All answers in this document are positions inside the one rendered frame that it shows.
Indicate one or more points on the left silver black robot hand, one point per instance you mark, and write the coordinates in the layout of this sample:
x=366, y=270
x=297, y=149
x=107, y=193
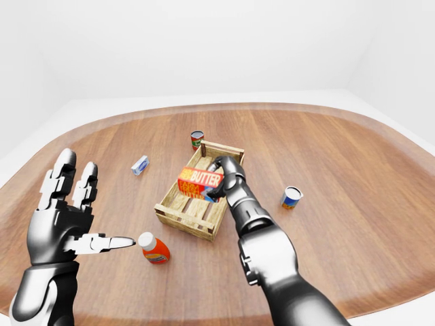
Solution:
x=46, y=234

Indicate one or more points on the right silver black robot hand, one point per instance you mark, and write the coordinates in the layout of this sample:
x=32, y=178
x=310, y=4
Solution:
x=228, y=176

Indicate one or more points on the red yellow butter box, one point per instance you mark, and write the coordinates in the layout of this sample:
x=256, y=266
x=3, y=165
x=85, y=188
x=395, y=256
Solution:
x=198, y=185

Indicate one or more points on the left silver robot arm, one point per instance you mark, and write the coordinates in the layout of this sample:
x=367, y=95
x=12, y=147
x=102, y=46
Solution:
x=40, y=295

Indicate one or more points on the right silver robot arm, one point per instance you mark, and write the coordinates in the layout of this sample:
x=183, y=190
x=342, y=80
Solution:
x=272, y=258

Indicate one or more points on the wooden slat tray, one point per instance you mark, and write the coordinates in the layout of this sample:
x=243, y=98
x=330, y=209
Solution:
x=200, y=200

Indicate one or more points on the red green labelled tin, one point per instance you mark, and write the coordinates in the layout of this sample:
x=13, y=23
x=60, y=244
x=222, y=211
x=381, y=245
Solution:
x=196, y=140

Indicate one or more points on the blue orange labelled tin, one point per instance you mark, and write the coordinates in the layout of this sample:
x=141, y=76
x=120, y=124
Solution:
x=291, y=197

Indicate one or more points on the small blue white box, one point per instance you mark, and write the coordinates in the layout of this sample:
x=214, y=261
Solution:
x=140, y=165

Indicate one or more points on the orange bottle with white cap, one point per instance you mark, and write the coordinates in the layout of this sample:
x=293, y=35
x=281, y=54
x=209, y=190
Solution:
x=154, y=250

